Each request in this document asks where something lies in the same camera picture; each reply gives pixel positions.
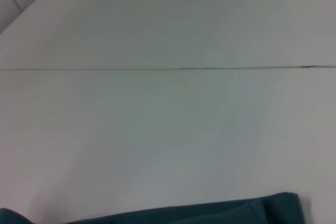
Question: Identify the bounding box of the teal T-shirt with FREE print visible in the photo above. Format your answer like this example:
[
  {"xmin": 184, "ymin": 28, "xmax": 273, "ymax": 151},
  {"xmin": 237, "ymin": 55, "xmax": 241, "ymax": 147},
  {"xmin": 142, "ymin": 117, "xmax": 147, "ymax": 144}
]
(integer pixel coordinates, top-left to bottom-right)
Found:
[{"xmin": 0, "ymin": 191, "xmax": 307, "ymax": 224}]

